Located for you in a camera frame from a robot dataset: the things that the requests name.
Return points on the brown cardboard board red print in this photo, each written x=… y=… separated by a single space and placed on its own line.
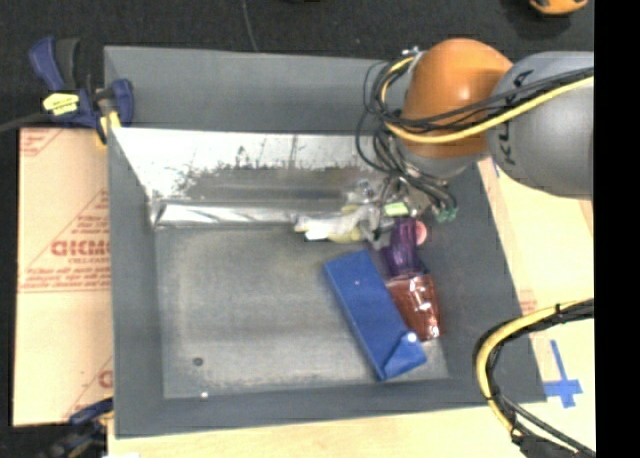
x=60 y=296

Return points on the pale yellow lump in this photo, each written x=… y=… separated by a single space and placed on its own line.
x=349 y=236

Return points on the purple clear spray bottle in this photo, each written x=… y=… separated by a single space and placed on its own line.
x=401 y=248

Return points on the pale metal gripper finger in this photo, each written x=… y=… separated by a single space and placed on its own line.
x=316 y=235
x=325 y=222

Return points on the blue flat box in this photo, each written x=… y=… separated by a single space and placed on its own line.
x=372 y=313

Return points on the grey metal bin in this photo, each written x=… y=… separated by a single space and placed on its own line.
x=250 y=306

